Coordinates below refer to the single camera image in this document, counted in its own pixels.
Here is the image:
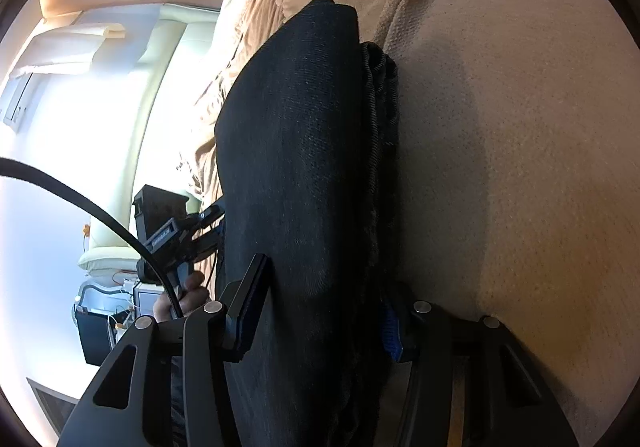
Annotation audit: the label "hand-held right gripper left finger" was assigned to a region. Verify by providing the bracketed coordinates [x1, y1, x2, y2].
[59, 254, 273, 447]

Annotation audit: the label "brown fleece blanket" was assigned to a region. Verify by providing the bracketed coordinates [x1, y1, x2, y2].
[177, 0, 640, 447]

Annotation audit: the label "cream sofa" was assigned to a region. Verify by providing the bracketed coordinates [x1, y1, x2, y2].
[77, 7, 221, 278]

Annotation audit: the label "floor vent grille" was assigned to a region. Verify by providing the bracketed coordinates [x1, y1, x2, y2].
[27, 377, 81, 433]

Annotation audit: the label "thick black cable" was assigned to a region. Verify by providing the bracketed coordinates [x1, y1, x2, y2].
[0, 157, 183, 320]

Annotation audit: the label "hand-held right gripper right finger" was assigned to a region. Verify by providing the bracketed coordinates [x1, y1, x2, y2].
[382, 282, 581, 447]

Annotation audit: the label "black denim pants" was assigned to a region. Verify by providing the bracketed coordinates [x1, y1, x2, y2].
[170, 0, 416, 447]

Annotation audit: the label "black box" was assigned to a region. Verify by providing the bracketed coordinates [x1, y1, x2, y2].
[74, 299, 121, 367]

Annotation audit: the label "white appliance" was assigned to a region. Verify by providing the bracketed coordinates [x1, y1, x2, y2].
[122, 277, 163, 318]

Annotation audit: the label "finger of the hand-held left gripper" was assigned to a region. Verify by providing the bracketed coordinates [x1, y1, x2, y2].
[192, 202, 227, 230]
[192, 227, 225, 259]

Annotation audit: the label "person's left hand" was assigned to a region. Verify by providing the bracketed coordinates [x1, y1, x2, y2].
[152, 271, 211, 323]

